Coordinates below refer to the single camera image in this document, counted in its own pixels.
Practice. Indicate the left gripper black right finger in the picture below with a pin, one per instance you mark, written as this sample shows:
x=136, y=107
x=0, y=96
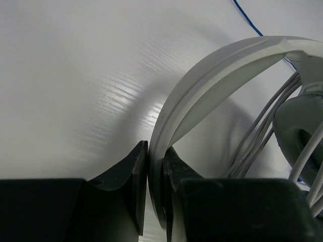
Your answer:
x=175, y=171

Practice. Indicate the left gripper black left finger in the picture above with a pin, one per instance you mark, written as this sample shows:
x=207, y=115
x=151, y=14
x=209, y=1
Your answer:
x=123, y=192

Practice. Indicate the blue earbuds with cable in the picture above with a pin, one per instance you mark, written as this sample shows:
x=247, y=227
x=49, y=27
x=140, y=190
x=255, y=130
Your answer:
x=257, y=31

